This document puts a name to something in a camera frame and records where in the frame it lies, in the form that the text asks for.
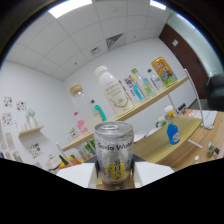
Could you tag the clear bottle green cap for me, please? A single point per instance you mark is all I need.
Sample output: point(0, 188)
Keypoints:
point(144, 85)

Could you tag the large white bottle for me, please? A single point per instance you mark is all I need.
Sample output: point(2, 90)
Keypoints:
point(115, 91)

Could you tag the brown door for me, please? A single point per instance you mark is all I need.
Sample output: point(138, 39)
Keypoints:
point(185, 53)

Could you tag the teal bottle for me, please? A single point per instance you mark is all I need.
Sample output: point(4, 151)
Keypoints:
point(99, 111)

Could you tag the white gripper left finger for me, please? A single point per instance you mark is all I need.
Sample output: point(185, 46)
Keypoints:
point(78, 173)

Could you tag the pink bottle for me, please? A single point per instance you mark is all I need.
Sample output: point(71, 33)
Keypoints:
point(82, 126)

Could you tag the black chair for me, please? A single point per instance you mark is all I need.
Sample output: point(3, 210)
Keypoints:
point(215, 91)

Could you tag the glass jar cork lid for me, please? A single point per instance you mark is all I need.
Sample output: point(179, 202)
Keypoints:
point(82, 103)

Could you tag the small blue drink bottle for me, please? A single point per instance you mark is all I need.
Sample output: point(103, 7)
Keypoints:
point(136, 90)

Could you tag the orange plant pot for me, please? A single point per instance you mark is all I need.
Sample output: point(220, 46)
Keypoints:
point(71, 160)

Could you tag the yellow cup white lid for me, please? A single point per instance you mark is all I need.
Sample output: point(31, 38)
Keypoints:
point(169, 111)

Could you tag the wooden wall shelf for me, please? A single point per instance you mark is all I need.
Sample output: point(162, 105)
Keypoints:
point(30, 130)

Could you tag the small clear water bottle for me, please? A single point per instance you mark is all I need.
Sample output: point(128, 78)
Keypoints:
point(156, 80)

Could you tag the white kettle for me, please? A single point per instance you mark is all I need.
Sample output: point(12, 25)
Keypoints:
point(53, 162)

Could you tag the yellow snack bag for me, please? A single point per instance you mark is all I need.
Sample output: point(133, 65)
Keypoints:
point(164, 71)

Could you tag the green potted plant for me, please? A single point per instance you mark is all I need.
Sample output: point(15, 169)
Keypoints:
point(90, 146)

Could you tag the silver soda water can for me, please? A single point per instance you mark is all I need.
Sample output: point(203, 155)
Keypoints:
point(114, 153)

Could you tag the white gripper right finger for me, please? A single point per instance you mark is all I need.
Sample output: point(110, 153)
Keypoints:
point(151, 171)

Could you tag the red white can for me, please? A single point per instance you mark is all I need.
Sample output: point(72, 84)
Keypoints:
point(126, 91)

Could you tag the two-tier wooden shelf rack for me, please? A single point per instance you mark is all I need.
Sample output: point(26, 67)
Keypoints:
point(156, 136)

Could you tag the blue liquid bottle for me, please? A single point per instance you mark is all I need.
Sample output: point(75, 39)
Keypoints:
point(173, 135)

